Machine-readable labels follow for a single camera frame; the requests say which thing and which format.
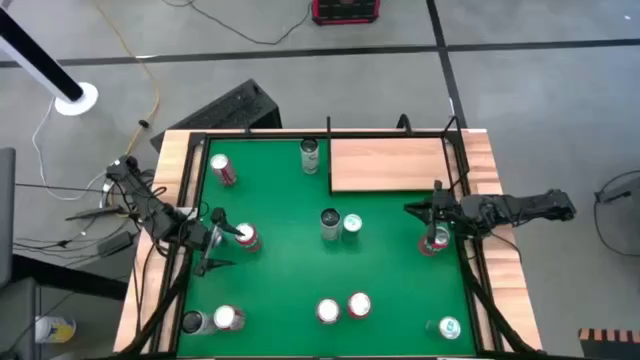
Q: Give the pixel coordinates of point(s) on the red black tool case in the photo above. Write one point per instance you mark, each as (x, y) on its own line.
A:
(345, 10)

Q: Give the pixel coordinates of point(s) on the wooden shelf with black frame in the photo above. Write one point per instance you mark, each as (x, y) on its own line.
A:
(390, 165)

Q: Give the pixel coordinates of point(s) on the grey cabinet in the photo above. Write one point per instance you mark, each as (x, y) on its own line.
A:
(6, 215)

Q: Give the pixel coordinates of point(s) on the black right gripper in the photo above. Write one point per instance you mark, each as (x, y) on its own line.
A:
(450, 210)

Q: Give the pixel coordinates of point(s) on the tall white Celsius can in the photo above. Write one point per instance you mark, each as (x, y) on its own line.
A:
(330, 227)
(310, 160)
(197, 322)

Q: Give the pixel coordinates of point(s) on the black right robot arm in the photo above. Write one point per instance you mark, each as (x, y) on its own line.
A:
(525, 205)

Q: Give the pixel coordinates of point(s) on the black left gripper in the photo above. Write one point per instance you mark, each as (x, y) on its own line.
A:
(201, 240)

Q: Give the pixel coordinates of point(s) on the black metal table frame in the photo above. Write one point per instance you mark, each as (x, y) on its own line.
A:
(270, 135)

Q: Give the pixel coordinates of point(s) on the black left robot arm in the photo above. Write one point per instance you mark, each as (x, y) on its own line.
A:
(150, 210)

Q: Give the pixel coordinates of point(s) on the white yellow container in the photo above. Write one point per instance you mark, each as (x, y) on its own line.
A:
(55, 330)

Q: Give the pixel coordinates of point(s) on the black power adapter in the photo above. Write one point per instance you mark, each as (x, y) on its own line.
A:
(116, 244)

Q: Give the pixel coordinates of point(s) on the flat black power strip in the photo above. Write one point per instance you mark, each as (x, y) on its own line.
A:
(95, 212)

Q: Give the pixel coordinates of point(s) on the black white pole stand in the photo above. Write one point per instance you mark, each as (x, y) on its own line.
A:
(40, 60)

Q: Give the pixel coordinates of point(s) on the green table mat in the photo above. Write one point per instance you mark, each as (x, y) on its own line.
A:
(290, 280)

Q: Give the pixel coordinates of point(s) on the red Coca-Cola Star Wars can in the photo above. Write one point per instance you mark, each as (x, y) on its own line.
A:
(225, 316)
(328, 310)

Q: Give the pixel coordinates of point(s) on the red Fanta can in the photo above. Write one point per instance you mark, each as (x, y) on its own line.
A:
(250, 242)
(442, 236)
(359, 304)

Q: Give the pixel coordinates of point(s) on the orange black striped block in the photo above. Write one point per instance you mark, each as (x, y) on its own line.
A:
(610, 345)

